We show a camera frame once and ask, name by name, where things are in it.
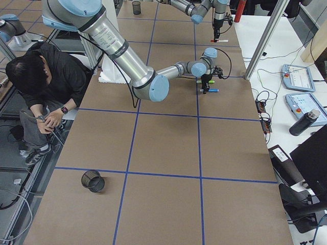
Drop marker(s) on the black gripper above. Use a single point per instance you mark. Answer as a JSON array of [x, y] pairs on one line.
[[217, 25], [206, 78]]

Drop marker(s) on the blue marker pen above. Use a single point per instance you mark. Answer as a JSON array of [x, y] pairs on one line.
[[213, 90]]

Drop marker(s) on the red marker pen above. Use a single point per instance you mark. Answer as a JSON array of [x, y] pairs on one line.
[[219, 40]]

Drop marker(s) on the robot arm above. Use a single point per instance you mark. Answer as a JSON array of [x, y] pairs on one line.
[[90, 17], [221, 19]]

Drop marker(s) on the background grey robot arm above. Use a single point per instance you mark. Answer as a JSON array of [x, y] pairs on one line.
[[11, 27]]

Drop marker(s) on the green marker pen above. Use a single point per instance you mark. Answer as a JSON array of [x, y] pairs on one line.
[[199, 81]]

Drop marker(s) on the far black mesh pen cup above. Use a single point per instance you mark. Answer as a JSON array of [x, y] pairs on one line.
[[136, 7]]

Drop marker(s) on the black mesh pen cup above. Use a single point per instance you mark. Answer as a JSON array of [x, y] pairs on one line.
[[93, 181], [136, 7]]

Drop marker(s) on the upper teach pendant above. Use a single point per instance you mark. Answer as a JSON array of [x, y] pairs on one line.
[[297, 78]]

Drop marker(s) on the teach pendant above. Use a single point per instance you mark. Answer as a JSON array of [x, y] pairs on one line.
[[297, 78], [303, 102]]

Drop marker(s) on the lower teach pendant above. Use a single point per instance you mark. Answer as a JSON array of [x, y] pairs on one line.
[[303, 102]]

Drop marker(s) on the dark water bottle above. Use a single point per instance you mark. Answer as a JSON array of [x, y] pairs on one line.
[[304, 122]]

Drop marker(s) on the black monitor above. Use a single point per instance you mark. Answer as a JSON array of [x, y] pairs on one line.
[[310, 160]]

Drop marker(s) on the near black mesh pen cup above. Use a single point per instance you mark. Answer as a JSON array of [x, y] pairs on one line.
[[93, 181]]

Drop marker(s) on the person in black jacket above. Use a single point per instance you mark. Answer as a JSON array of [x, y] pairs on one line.
[[52, 84]]

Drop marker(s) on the aluminium frame post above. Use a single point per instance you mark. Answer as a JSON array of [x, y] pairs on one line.
[[269, 29]]

